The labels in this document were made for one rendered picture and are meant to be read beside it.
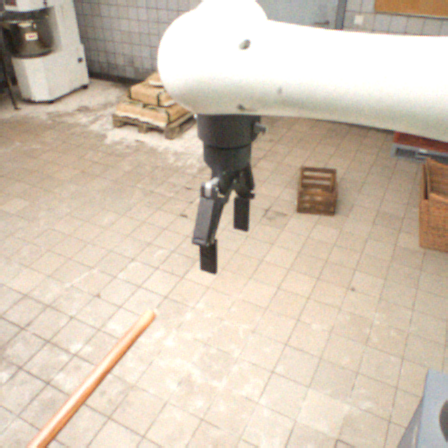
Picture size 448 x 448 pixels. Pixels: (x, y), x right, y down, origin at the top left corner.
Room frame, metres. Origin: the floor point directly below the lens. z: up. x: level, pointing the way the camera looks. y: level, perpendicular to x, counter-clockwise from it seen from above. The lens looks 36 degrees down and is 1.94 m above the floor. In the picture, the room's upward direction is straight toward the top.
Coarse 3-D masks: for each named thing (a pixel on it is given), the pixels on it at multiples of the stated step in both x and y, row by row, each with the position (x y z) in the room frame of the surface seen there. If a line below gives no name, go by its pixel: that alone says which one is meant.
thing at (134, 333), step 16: (144, 320) 0.64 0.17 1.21; (128, 336) 0.60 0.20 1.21; (112, 352) 0.56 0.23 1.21; (96, 368) 0.52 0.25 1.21; (112, 368) 0.53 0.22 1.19; (80, 384) 0.48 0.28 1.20; (96, 384) 0.49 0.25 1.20; (80, 400) 0.45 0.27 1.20; (64, 416) 0.42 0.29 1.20; (48, 432) 0.38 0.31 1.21
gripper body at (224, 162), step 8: (248, 144) 0.58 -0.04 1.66; (208, 152) 0.58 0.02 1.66; (216, 152) 0.57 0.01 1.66; (224, 152) 0.56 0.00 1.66; (232, 152) 0.56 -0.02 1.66; (240, 152) 0.57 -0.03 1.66; (248, 152) 0.58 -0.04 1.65; (208, 160) 0.58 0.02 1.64; (216, 160) 0.57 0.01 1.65; (224, 160) 0.56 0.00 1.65; (232, 160) 0.56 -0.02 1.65; (240, 160) 0.57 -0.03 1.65; (248, 160) 0.58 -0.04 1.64; (216, 168) 0.57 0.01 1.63; (224, 168) 0.56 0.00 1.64; (232, 168) 0.56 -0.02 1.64; (240, 168) 0.57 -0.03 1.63; (216, 176) 0.57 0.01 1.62; (224, 176) 0.57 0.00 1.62; (224, 184) 0.57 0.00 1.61; (224, 192) 0.57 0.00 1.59
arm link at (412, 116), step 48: (192, 48) 0.43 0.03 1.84; (240, 48) 0.43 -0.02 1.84; (288, 48) 0.43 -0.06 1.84; (336, 48) 0.43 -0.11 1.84; (384, 48) 0.42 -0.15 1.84; (432, 48) 0.42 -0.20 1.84; (192, 96) 0.43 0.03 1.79; (240, 96) 0.42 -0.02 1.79; (288, 96) 0.42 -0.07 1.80; (336, 96) 0.41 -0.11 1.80; (384, 96) 0.40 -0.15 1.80; (432, 96) 0.39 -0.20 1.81
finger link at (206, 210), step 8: (200, 184) 0.55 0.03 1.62; (216, 184) 0.54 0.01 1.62; (200, 192) 0.54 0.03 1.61; (216, 192) 0.54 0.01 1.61; (200, 200) 0.54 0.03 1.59; (208, 200) 0.53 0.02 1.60; (216, 200) 0.54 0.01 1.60; (200, 208) 0.53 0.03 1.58; (208, 208) 0.53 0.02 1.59; (200, 216) 0.53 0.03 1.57; (208, 216) 0.52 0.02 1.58; (200, 224) 0.52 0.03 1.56; (208, 224) 0.52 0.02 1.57; (200, 232) 0.51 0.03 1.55; (208, 232) 0.51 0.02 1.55; (192, 240) 0.51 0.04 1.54; (208, 240) 0.51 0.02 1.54
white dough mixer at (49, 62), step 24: (24, 0) 5.31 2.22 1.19; (48, 0) 5.58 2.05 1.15; (72, 0) 5.91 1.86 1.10; (0, 24) 5.26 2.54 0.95; (24, 24) 5.19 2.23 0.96; (48, 24) 5.45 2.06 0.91; (72, 24) 5.83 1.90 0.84; (24, 48) 5.18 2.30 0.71; (48, 48) 5.35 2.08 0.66; (72, 48) 5.73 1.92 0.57; (24, 72) 5.21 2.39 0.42; (48, 72) 5.31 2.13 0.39; (72, 72) 5.66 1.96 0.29; (24, 96) 5.27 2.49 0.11; (48, 96) 5.25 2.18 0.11
